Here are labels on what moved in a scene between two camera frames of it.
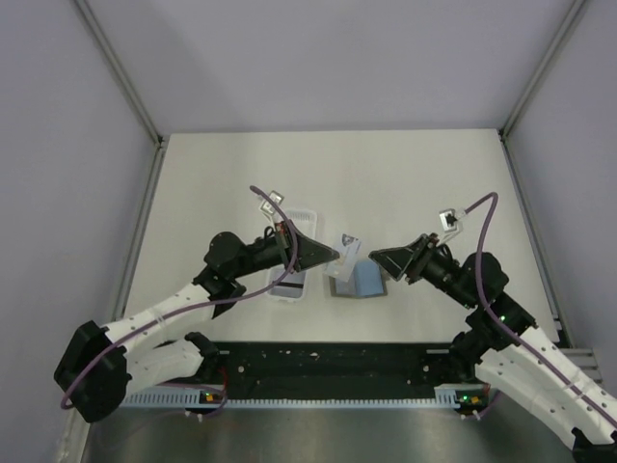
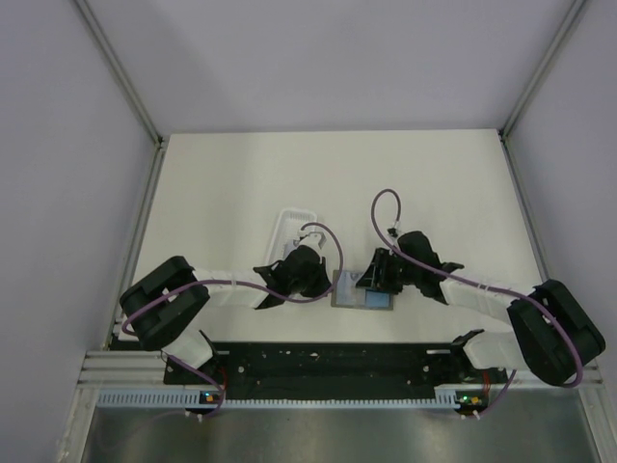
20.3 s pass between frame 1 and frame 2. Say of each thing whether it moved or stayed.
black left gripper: moved
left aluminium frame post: stayed
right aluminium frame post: stayed
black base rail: stayed
